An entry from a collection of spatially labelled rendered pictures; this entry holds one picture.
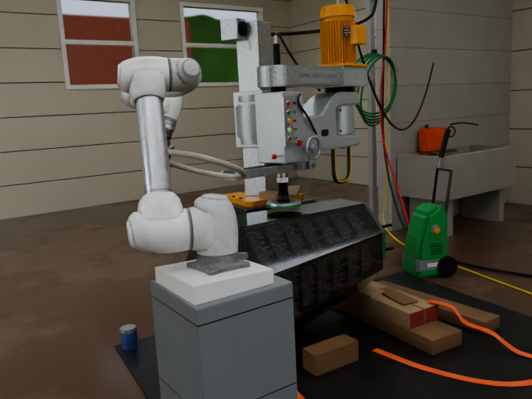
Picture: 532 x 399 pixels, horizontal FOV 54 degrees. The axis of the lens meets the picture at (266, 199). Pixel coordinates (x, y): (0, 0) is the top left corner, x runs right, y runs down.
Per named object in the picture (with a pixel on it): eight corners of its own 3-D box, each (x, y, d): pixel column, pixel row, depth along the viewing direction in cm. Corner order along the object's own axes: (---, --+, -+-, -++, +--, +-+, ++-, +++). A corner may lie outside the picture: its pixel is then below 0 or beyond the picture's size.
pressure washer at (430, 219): (435, 264, 461) (435, 166, 446) (457, 275, 427) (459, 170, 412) (398, 268, 453) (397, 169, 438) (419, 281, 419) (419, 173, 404)
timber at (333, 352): (316, 377, 277) (315, 355, 275) (302, 368, 287) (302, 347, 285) (359, 360, 292) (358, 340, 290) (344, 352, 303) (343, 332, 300)
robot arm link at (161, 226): (195, 246, 182) (130, 253, 175) (188, 254, 197) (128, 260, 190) (171, 48, 199) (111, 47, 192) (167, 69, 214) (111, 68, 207)
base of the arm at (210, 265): (260, 264, 197) (260, 249, 196) (210, 275, 184) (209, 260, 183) (233, 256, 211) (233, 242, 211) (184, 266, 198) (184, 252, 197)
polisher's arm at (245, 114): (227, 139, 389) (226, 105, 385) (250, 136, 419) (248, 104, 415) (321, 137, 355) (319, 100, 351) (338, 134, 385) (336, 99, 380)
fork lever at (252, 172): (293, 167, 344) (293, 160, 343) (317, 169, 332) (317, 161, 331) (217, 179, 293) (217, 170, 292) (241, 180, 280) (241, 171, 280)
